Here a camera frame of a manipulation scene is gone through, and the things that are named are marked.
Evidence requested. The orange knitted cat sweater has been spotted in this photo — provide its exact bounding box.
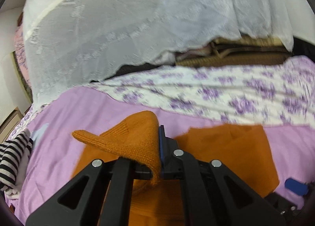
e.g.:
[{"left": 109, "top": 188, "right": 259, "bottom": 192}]
[{"left": 72, "top": 111, "right": 286, "bottom": 225}]

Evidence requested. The purple bed sheet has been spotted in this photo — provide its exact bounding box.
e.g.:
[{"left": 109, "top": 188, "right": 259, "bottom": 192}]
[{"left": 7, "top": 87, "right": 314, "bottom": 223}]

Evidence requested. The light blue small garment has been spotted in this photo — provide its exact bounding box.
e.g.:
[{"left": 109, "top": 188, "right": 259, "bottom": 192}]
[{"left": 31, "top": 123, "right": 49, "bottom": 149}]

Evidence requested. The black white striped garment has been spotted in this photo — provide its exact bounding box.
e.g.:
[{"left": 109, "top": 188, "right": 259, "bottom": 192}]
[{"left": 1, "top": 129, "right": 33, "bottom": 196}]

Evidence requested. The floral purple white quilt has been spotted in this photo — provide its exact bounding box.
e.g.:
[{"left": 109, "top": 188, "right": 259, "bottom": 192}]
[{"left": 6, "top": 56, "right": 315, "bottom": 140}]

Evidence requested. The wooden furniture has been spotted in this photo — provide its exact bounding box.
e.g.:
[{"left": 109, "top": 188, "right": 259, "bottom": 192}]
[{"left": 0, "top": 107, "right": 23, "bottom": 143}]

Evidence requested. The brown folded blanket stack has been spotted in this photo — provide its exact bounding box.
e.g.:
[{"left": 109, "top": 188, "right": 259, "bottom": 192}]
[{"left": 175, "top": 36, "right": 292, "bottom": 68}]

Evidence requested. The white lace cover cloth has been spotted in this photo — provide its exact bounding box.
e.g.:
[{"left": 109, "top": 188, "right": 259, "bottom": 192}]
[{"left": 23, "top": 0, "right": 294, "bottom": 107}]

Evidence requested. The pink floral fabric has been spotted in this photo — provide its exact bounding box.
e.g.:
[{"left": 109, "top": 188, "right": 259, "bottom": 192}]
[{"left": 14, "top": 24, "right": 32, "bottom": 88}]

